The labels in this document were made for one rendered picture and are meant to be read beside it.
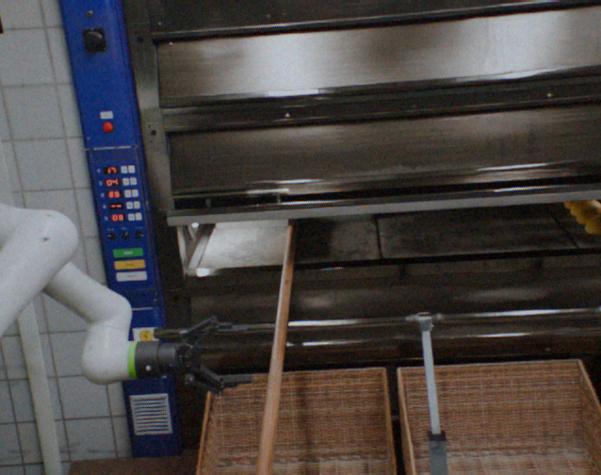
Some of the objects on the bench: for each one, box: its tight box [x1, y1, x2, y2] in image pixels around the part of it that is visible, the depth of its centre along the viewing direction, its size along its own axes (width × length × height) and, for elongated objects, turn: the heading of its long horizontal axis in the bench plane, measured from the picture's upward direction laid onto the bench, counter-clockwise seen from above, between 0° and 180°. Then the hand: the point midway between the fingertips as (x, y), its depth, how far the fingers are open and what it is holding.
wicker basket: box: [396, 358, 601, 475], centre depth 253 cm, size 49×56×28 cm
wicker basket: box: [195, 367, 398, 475], centre depth 256 cm, size 49×56×28 cm
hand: (245, 353), depth 214 cm, fingers open, 13 cm apart
